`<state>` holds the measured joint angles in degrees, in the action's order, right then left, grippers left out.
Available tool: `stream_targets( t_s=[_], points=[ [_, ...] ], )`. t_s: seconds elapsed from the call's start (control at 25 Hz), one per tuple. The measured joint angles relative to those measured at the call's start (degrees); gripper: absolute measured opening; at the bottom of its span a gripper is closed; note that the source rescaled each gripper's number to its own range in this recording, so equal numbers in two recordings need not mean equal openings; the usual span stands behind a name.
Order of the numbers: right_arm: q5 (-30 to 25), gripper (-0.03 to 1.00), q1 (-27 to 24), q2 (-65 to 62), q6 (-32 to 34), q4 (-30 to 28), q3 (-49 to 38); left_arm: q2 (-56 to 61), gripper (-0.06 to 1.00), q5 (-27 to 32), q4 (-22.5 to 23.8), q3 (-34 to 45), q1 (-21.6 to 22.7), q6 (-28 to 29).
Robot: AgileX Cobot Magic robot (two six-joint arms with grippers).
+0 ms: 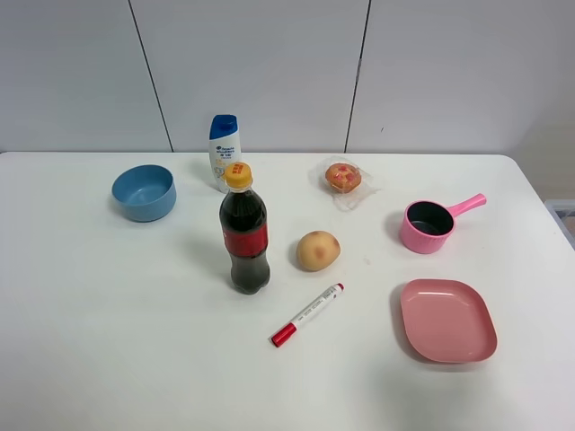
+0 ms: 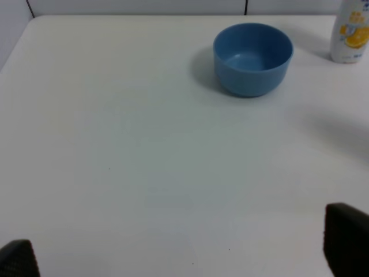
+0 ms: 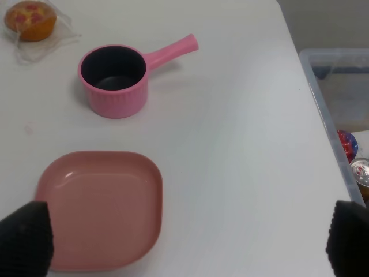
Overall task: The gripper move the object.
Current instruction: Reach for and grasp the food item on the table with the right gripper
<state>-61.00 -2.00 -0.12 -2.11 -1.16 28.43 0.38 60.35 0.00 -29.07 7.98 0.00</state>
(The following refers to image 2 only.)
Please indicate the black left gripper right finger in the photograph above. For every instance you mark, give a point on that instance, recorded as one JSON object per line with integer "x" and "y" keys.
{"x": 345, "y": 242}

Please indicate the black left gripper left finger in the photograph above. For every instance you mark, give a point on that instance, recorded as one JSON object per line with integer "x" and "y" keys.
{"x": 18, "y": 259}

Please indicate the blue plastic bowl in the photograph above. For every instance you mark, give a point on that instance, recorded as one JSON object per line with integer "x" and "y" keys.
{"x": 251, "y": 59}

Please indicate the white shampoo bottle blue cap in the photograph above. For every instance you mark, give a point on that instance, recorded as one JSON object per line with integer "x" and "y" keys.
{"x": 350, "y": 32}

